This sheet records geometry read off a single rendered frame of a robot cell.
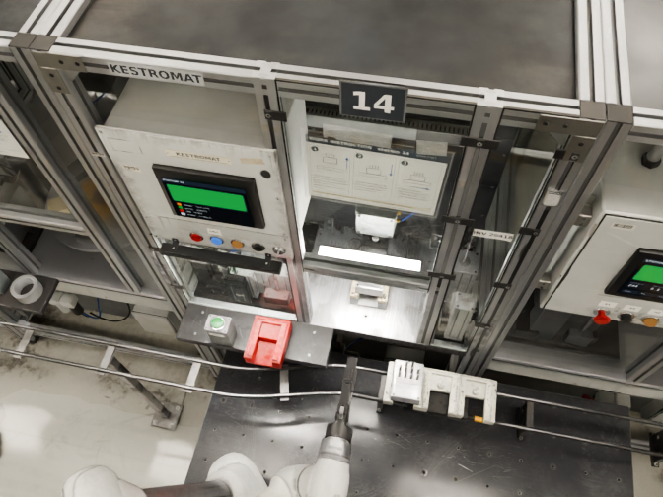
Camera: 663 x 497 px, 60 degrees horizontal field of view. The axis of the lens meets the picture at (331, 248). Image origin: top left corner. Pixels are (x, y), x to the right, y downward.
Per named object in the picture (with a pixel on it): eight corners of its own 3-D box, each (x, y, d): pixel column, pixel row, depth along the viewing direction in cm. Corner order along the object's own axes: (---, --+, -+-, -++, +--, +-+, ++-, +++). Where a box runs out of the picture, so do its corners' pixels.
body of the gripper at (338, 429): (350, 446, 163) (356, 414, 168) (350, 439, 156) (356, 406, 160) (325, 441, 164) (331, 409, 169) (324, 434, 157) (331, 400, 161)
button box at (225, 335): (210, 342, 199) (203, 329, 189) (217, 322, 203) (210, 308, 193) (232, 346, 198) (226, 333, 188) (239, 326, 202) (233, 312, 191)
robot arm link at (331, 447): (349, 461, 153) (353, 439, 156) (316, 454, 154) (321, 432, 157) (349, 467, 160) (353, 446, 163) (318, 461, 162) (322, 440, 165)
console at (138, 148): (150, 245, 166) (88, 136, 127) (183, 169, 180) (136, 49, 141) (290, 268, 161) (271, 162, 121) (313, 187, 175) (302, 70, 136)
